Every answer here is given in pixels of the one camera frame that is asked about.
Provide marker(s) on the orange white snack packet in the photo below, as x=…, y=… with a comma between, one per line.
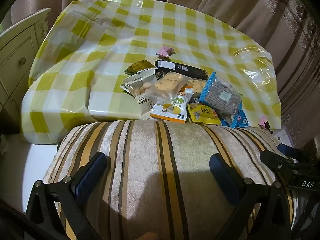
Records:
x=170, y=111

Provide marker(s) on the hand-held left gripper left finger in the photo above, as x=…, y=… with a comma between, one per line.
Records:
x=88, y=177

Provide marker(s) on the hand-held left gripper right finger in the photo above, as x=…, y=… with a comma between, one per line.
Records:
x=225, y=180

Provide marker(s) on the black snack packet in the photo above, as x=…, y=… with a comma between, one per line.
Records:
x=160, y=75
x=182, y=70

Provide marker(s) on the pink candy wrapper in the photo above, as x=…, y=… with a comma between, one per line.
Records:
x=165, y=51
x=263, y=122

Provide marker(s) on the yellow white checked tablecloth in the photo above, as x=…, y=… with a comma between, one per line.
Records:
x=175, y=30

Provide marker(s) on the beige curtain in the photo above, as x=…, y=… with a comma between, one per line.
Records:
x=250, y=5

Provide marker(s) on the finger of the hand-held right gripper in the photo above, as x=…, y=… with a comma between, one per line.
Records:
x=290, y=150
x=275, y=161

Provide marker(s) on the blue snack packet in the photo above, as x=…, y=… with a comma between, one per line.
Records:
x=243, y=121

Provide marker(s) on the white nut snack packet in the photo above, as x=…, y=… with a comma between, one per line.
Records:
x=142, y=100

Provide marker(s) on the clear cookie packet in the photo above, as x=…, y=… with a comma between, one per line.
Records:
x=168, y=85
x=197, y=86

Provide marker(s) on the white carved cabinet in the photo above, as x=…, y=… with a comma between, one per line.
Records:
x=15, y=55

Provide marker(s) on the green yellow snack packet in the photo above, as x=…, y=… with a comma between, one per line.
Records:
x=137, y=67

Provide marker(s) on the blue-edged clear snack packet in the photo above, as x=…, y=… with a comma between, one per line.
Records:
x=221, y=96

